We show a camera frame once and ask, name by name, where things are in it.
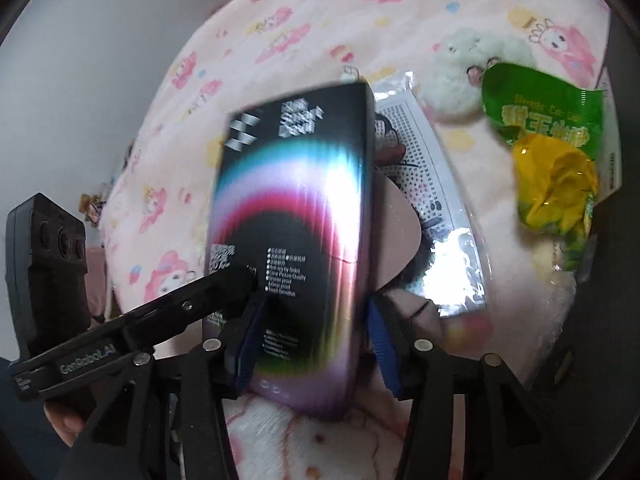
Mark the Shin-chan bead kit bag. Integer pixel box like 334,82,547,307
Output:
372,72,490,318

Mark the black Smart Devil box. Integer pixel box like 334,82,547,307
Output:
206,82,375,417

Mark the pink beige fabric garment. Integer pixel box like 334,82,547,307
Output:
370,170,422,290

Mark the person's left hand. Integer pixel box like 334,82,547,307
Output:
43,402,85,446

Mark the green yellow snack bag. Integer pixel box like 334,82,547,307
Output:
480,63,604,272

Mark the pink cartoon bed blanket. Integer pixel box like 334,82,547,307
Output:
96,0,626,480

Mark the fluffy white plush toy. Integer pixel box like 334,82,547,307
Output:
419,28,536,122

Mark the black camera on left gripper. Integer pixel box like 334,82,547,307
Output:
6,193,91,360

